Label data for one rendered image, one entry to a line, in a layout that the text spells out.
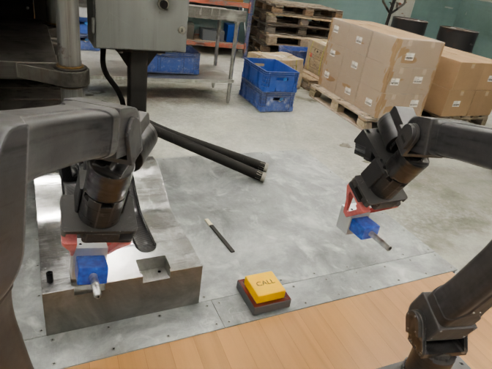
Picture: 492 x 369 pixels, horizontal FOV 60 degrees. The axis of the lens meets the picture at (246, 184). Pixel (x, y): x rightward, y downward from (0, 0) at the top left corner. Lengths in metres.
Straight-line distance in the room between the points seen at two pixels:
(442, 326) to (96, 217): 0.52
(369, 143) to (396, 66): 3.65
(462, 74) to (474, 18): 4.32
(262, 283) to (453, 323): 0.33
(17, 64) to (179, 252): 0.82
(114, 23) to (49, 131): 1.09
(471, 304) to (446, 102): 4.60
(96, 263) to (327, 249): 0.56
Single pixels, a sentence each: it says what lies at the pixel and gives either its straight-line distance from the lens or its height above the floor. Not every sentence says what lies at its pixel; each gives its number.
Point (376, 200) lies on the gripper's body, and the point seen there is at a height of 1.01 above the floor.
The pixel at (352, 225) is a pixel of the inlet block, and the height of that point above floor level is 0.93.
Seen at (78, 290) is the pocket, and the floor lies 0.86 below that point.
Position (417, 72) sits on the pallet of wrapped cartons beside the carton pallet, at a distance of 4.68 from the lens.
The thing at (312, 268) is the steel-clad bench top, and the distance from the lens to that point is 0.97.
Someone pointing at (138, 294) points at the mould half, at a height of 0.85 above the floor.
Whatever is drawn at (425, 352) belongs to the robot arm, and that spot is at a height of 0.89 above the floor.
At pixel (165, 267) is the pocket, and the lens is 0.80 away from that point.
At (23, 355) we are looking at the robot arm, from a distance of 0.46.
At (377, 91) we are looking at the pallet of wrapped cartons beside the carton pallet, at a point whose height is 0.40.
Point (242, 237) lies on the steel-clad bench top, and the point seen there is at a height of 0.80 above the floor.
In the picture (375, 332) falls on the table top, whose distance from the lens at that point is 0.88.
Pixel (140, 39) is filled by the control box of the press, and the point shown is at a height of 1.11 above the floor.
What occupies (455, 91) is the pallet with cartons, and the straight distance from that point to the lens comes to 5.26.
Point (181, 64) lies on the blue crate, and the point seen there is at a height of 0.36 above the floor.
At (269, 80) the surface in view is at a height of 0.33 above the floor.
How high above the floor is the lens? 1.38
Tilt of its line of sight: 28 degrees down
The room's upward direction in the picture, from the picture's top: 9 degrees clockwise
